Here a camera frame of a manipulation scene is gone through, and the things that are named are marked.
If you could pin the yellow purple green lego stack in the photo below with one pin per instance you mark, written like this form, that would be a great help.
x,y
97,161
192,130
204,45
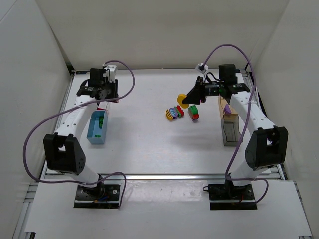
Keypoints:
x,y
174,112

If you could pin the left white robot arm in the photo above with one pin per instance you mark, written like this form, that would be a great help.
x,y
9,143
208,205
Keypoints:
x,y
63,151

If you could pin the purple lego piece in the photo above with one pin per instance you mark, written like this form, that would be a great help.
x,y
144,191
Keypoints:
x,y
227,110

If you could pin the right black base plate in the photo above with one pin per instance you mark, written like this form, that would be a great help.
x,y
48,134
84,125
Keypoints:
x,y
223,197

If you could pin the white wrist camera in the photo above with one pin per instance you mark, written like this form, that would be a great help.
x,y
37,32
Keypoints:
x,y
110,72
202,68

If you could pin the red green lego stack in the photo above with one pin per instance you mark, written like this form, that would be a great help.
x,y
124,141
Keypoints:
x,y
193,112
100,125

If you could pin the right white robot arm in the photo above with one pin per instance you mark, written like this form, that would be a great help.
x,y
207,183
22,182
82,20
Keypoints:
x,y
268,143

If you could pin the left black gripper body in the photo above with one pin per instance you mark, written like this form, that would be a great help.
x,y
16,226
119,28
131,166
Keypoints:
x,y
113,89

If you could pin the yellow round lego brick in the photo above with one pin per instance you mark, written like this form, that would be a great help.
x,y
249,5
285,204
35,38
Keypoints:
x,y
180,99

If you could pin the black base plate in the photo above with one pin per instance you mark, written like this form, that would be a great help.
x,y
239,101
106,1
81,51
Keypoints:
x,y
223,197
104,196

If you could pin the clear container with red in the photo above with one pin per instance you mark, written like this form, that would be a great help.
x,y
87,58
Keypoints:
x,y
104,106

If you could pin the grey translucent container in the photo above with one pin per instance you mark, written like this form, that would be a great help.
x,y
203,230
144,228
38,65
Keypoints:
x,y
230,130

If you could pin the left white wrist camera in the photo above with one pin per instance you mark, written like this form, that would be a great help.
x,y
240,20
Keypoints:
x,y
110,72

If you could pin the red green top lego stack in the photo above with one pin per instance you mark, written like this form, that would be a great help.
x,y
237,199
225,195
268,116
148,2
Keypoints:
x,y
193,112

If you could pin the blue container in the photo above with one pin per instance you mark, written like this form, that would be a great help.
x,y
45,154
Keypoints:
x,y
93,128

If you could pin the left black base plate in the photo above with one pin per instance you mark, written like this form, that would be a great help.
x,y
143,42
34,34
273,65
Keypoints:
x,y
104,196

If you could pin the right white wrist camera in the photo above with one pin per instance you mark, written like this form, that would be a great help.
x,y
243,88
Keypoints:
x,y
202,68

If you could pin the orange translucent container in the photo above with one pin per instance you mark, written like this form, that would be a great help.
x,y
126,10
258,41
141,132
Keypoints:
x,y
221,103

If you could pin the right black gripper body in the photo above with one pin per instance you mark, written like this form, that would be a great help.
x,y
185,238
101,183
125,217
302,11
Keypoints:
x,y
201,89

